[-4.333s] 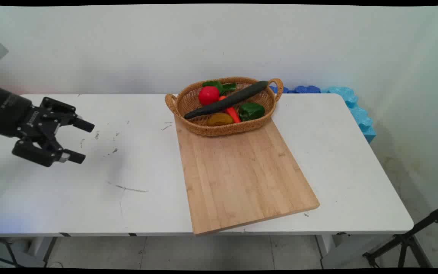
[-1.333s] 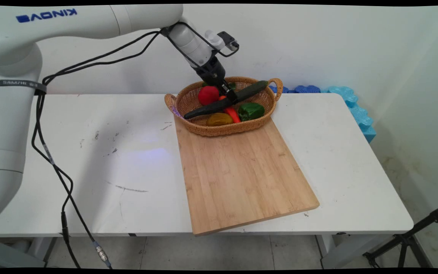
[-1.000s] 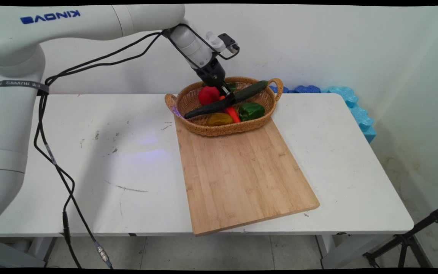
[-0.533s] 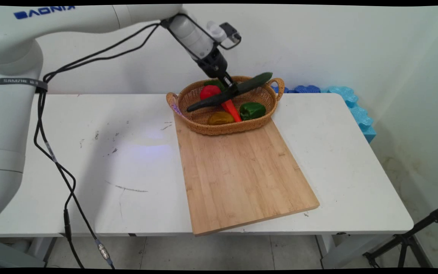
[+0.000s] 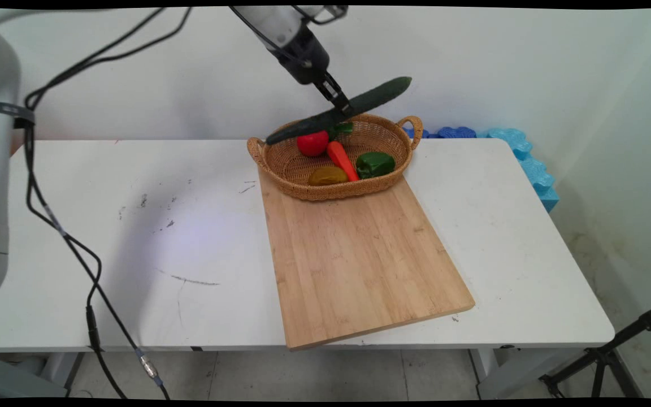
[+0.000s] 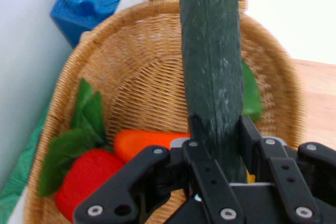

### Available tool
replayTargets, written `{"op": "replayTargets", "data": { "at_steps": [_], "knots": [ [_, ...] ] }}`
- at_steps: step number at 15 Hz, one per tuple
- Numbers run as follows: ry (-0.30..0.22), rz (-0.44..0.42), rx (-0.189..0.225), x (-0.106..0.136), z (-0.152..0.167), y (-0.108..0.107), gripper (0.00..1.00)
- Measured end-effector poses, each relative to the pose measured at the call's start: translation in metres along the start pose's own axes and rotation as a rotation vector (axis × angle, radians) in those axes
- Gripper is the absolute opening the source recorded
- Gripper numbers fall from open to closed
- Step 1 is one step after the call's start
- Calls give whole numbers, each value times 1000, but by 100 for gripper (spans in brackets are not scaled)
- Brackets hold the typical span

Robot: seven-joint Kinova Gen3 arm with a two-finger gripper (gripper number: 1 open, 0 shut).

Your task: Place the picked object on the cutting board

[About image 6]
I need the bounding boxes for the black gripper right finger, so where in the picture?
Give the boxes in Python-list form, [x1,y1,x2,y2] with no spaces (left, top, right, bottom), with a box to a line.
[237,114,336,224]

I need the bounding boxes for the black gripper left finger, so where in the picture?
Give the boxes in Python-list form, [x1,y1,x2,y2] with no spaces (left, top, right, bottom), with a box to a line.
[72,114,248,224]

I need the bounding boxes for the dark green cucumber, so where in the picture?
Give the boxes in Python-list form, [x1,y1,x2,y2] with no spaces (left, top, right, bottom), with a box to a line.
[177,0,249,184]

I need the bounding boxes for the orange toy carrot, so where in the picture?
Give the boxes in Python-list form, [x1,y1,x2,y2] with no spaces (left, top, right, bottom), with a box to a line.
[113,129,192,164]

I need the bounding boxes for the green toy leaf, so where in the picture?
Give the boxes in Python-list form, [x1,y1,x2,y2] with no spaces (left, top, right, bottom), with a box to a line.
[240,58,264,123]

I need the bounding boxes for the woven wicker basket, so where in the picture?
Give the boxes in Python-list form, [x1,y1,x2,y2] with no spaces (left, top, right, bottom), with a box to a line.
[23,0,308,224]

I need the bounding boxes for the green cloth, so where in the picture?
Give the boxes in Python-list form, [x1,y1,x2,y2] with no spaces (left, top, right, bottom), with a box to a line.
[0,115,47,223]

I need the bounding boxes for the blue ribbed plastic block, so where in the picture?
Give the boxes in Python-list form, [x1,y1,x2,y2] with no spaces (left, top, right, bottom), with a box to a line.
[49,0,135,49]

